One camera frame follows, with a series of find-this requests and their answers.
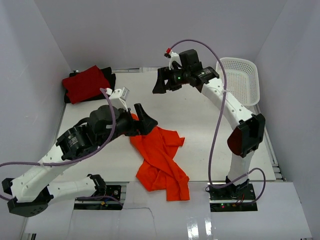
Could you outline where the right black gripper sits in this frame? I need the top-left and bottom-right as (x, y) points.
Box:
(152, 66), (190, 95)

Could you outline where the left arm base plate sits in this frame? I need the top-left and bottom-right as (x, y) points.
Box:
(73, 182), (127, 211)

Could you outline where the folded black t shirt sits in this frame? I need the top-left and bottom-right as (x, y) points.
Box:
(64, 66), (118, 104)

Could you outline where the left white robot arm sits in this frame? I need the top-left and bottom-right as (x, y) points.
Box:
(1, 103), (158, 218)

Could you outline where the folded red t shirt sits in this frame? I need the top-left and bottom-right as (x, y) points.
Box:
(61, 65), (112, 105)

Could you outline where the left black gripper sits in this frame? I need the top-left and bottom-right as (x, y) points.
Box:
(99, 102), (158, 146)

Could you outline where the white label strip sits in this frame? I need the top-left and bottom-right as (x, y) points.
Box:
(139, 66), (189, 74)

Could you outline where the orange t shirt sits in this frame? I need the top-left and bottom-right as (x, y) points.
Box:
(130, 126), (190, 202)

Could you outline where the white plastic basket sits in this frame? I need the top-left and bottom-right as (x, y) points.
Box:
(215, 57), (260, 107)

